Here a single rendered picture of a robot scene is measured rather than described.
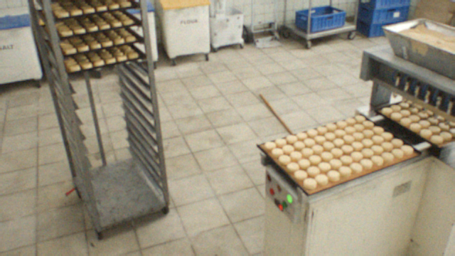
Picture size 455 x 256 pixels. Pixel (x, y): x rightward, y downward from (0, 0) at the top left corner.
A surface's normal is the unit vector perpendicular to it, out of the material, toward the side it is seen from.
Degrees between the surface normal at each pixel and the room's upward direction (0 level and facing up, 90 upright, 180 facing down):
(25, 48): 92
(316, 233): 90
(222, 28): 95
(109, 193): 0
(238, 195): 0
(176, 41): 92
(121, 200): 0
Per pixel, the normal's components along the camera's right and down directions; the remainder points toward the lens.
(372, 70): 0.46, 0.44
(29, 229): -0.02, -0.86
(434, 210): -0.89, 0.25
